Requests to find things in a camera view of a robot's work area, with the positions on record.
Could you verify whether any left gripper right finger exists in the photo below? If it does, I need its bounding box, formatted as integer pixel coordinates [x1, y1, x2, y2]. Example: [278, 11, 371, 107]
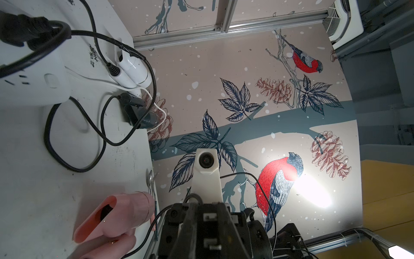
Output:
[216, 203, 250, 259]

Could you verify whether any black cord of white dryer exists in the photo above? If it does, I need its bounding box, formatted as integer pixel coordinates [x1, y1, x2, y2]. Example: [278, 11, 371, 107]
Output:
[79, 0, 120, 77]

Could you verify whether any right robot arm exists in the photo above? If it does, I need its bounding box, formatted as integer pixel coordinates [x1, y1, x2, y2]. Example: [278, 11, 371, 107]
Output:
[156, 203, 312, 259]

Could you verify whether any pink folded blow dryer front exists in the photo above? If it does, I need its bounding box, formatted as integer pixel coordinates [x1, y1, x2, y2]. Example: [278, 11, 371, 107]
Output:
[73, 192, 155, 259]

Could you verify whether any white cable of right strip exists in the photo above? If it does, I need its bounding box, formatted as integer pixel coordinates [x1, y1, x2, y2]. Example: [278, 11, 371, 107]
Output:
[64, 66, 168, 134]

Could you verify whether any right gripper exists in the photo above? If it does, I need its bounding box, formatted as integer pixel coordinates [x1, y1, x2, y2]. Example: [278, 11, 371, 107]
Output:
[156, 203, 273, 259]

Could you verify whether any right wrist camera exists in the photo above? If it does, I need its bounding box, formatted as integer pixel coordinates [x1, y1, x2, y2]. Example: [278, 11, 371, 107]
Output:
[190, 148, 223, 204]

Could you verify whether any white folded blow dryer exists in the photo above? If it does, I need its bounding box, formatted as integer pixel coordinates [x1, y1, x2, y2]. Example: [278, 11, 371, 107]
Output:
[107, 46, 152, 89]

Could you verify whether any black cord of dark dryer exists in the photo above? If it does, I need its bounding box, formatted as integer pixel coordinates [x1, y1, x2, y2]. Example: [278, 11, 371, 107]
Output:
[0, 9, 158, 173]

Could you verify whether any white air conditioner unit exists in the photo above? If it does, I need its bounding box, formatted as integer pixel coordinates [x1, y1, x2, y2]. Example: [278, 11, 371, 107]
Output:
[322, 0, 364, 50]

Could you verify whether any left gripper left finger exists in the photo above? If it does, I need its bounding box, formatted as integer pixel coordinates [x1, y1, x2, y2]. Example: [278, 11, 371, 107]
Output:
[168, 203, 199, 259]

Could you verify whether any dark blow dryer right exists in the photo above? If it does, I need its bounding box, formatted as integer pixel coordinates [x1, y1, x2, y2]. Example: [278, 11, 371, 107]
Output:
[118, 92, 161, 130]

